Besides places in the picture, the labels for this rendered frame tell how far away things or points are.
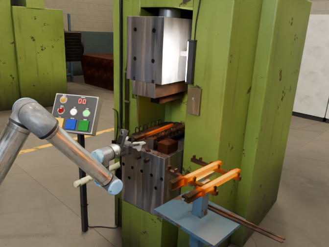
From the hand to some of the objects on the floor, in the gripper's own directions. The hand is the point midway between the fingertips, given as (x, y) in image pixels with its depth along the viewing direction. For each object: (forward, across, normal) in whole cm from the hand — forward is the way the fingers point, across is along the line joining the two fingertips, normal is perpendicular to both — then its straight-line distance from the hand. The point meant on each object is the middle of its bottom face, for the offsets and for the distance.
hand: (137, 138), depth 196 cm
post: (0, -58, -100) cm, 116 cm away
